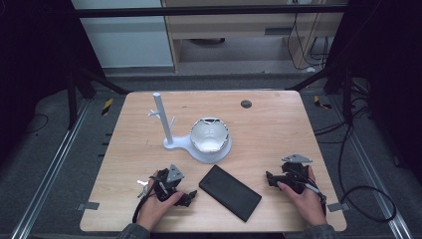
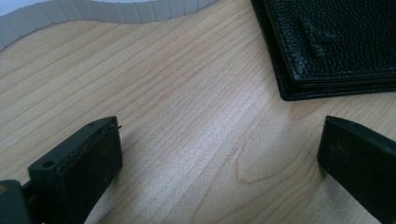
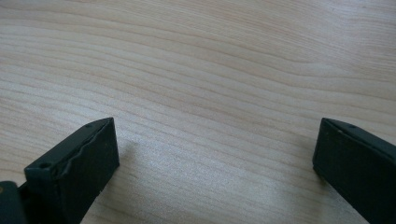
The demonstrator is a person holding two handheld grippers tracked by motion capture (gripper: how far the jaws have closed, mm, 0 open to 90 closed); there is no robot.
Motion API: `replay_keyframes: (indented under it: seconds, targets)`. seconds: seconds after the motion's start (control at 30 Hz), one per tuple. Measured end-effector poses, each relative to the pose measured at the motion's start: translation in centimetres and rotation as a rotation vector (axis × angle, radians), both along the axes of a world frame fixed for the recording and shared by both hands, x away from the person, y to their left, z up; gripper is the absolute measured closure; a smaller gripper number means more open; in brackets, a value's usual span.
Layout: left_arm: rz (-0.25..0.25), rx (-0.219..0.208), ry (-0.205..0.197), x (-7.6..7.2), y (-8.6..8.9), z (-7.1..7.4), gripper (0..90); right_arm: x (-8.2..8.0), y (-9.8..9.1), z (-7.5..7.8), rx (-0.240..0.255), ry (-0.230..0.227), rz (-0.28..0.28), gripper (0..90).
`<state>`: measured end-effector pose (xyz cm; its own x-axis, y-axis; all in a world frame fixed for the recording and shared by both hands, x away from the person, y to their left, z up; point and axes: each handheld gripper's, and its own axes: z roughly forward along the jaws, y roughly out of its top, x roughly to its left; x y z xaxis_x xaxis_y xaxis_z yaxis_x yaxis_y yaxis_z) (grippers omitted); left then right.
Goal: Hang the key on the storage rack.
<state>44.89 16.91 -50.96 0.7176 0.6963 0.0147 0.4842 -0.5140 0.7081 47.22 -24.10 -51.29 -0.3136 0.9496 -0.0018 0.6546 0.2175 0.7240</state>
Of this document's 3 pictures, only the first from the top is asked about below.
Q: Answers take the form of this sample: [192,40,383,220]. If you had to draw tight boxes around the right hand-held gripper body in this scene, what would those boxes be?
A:
[275,153,313,194]

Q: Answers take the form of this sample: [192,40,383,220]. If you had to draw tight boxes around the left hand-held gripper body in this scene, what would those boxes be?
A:
[152,163,185,202]

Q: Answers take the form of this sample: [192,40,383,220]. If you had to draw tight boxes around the silver keys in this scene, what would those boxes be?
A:
[136,178,152,200]

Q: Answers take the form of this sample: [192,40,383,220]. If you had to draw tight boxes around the black wallet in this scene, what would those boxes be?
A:
[198,164,263,223]

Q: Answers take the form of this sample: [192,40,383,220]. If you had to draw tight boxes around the white bowl with silver rim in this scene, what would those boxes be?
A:
[189,117,231,154]

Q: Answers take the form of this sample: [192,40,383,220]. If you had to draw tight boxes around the white key stand with hooks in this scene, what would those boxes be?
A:
[147,92,233,164]

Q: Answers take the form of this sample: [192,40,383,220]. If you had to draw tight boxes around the person's left hand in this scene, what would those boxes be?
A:
[137,170,184,232]

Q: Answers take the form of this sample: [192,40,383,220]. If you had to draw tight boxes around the person's right hand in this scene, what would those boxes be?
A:
[277,166,327,227]

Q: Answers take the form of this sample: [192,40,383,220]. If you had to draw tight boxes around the grey tape piece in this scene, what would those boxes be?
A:
[326,202,350,213]
[77,201,101,212]

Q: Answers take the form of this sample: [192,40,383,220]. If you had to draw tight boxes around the yellow black floor tape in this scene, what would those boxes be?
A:
[101,98,114,117]
[313,95,332,110]

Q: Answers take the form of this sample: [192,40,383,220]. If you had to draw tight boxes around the black metal stand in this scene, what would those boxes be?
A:
[285,64,355,125]
[66,64,132,130]

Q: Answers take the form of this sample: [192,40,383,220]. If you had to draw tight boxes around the black curtain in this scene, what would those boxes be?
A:
[0,0,106,167]
[324,0,422,185]

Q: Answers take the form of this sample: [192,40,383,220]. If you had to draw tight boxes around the white cabinet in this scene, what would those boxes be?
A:
[71,0,174,69]

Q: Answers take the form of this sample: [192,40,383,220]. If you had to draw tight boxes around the light wooden desk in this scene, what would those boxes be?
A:
[161,0,347,73]

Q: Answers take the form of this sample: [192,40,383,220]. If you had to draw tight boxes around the black horizontal bar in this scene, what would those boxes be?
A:
[74,4,347,19]

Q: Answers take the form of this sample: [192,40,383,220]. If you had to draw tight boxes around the right hand-held gripper cable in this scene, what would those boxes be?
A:
[298,180,328,217]

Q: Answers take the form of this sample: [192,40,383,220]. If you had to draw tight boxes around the hand-held gripper cable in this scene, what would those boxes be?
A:
[298,180,328,217]
[131,185,157,224]

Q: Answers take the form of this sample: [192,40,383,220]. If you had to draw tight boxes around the left hand-held gripper cable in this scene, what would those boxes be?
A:
[131,185,157,224]

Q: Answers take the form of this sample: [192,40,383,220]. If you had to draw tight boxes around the aluminium floor rail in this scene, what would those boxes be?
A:
[331,94,414,239]
[9,99,92,239]

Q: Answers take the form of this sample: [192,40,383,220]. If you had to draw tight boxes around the black floor cable loop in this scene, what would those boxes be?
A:
[313,96,398,223]

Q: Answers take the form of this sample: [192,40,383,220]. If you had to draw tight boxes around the black hanging cables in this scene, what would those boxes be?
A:
[287,13,330,73]

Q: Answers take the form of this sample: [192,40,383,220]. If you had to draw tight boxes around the thin black floor cable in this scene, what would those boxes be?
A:
[24,114,50,134]

